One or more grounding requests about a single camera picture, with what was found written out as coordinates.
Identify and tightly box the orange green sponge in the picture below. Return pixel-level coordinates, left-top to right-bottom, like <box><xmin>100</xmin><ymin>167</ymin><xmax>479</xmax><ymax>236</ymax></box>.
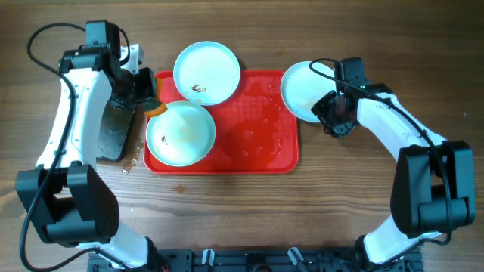
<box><xmin>143</xmin><ymin>77</ymin><xmax>168</xmax><ymax>118</ymax></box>

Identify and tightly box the white plate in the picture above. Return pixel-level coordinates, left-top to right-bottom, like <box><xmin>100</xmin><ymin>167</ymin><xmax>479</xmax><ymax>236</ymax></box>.
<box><xmin>145</xmin><ymin>100</ymin><xmax>216</xmax><ymax>167</ymax></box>
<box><xmin>173</xmin><ymin>41</ymin><xmax>241</xmax><ymax>106</ymax></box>
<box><xmin>281</xmin><ymin>61</ymin><xmax>336</xmax><ymax>123</ymax></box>

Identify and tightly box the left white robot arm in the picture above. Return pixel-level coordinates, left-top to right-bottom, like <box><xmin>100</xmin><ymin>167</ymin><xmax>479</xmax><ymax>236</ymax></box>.
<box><xmin>15</xmin><ymin>20</ymin><xmax>169</xmax><ymax>271</ymax></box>

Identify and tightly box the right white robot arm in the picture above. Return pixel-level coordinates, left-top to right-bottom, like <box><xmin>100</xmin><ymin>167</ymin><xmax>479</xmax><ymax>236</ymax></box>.
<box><xmin>311</xmin><ymin>57</ymin><xmax>476</xmax><ymax>271</ymax></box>

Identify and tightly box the black water tray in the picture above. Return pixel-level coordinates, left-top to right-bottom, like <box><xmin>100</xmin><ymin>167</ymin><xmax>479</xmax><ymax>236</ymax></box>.
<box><xmin>97</xmin><ymin>101</ymin><xmax>136</xmax><ymax>162</ymax></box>

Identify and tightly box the red plastic tray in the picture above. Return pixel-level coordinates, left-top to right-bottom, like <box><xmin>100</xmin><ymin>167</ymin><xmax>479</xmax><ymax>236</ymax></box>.
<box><xmin>143</xmin><ymin>70</ymin><xmax>299</xmax><ymax>175</ymax></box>

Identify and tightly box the left black cable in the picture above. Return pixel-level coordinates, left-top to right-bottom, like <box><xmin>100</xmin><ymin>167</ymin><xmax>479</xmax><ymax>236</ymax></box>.
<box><xmin>18</xmin><ymin>23</ymin><xmax>132</xmax><ymax>272</ymax></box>

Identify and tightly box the black mounting rail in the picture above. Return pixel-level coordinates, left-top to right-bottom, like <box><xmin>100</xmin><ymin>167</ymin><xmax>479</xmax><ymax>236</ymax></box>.
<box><xmin>87</xmin><ymin>247</ymin><xmax>424</xmax><ymax>272</ymax></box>

